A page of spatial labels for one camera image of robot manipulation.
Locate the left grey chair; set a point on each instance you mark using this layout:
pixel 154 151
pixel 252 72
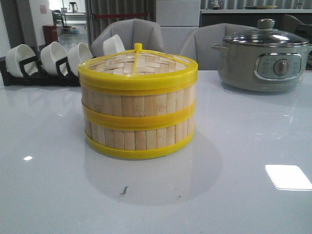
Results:
pixel 131 31

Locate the red bin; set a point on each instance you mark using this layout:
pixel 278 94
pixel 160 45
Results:
pixel 50 34

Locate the bamboo steamer tray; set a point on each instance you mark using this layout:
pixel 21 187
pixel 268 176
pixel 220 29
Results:
pixel 140 144
pixel 134 112

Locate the dark counter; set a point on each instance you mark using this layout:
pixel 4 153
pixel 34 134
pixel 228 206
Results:
pixel 249 17

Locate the red barrier belt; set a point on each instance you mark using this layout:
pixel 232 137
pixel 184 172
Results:
pixel 116 16

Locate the right grey chair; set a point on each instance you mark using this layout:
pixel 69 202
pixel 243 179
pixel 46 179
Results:
pixel 198 43

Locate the white bowl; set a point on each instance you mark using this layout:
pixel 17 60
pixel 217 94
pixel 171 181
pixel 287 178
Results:
pixel 113 45
pixel 77 55
pixel 50 54
pixel 14 56

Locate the black dish rack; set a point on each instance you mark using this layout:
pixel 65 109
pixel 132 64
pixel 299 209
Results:
pixel 64 77

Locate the grey chair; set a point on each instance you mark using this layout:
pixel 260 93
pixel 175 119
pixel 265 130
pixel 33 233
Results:
pixel 131 31
pixel 198 43

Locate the glass pot lid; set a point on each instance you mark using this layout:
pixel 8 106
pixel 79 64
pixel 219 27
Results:
pixel 266 35

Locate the white cabinet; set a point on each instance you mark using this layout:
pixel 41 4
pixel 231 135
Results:
pixel 176 18

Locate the bamboo steamer lid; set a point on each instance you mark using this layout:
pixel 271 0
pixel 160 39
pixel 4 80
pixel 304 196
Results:
pixel 138 72

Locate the grey electric cooking pot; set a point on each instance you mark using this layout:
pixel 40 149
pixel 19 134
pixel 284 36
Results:
pixel 262 68

